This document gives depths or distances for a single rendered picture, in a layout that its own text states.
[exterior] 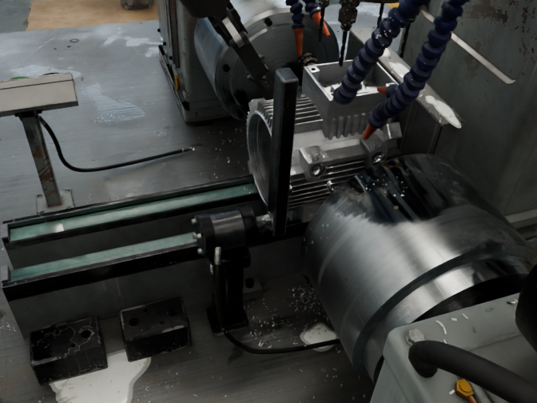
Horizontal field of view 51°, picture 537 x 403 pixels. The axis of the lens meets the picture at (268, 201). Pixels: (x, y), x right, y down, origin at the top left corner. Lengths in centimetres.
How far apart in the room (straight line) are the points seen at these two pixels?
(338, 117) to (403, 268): 32
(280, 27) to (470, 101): 35
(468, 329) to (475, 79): 49
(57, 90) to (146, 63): 63
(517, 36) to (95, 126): 93
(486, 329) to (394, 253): 13
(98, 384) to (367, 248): 48
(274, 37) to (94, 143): 51
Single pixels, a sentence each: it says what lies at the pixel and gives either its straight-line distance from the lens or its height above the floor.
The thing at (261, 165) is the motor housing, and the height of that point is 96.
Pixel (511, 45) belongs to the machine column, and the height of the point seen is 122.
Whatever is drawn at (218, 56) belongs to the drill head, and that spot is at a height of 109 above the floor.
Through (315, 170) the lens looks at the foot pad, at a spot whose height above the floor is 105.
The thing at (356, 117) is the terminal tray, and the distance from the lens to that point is 86.
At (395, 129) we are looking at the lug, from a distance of 90.
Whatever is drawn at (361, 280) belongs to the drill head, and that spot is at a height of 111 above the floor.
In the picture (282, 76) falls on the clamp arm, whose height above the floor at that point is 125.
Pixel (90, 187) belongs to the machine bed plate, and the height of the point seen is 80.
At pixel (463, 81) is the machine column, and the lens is 97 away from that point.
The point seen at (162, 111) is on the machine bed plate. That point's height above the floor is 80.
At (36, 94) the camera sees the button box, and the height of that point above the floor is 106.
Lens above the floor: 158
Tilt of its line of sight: 43 degrees down
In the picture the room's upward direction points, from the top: 3 degrees clockwise
